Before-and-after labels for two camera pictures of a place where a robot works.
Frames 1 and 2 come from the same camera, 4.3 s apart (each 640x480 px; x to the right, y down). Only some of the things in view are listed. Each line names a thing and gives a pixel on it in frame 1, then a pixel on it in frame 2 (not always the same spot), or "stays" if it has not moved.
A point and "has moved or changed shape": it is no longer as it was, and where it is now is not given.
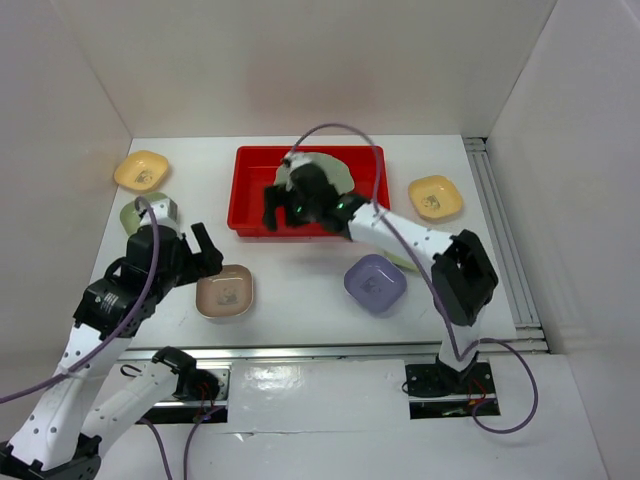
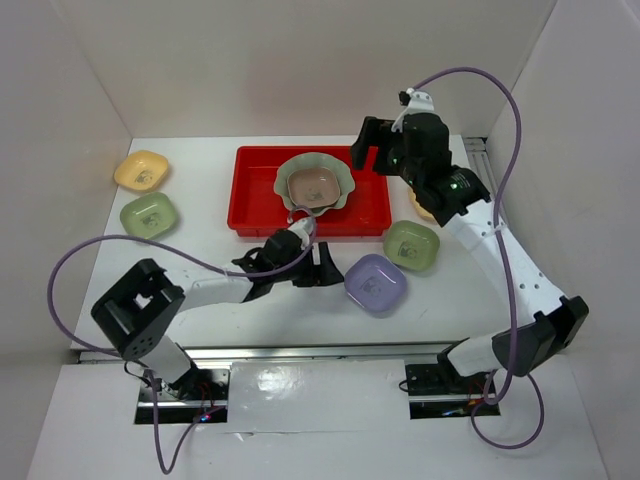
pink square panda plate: (228, 293) has moved or changed shape
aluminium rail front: (424, 351) stays
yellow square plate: (142, 170) stays
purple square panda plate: (375, 282) stays
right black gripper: (277, 196) to (374, 131)
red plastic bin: (257, 167) stays
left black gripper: (205, 263) to (319, 274)
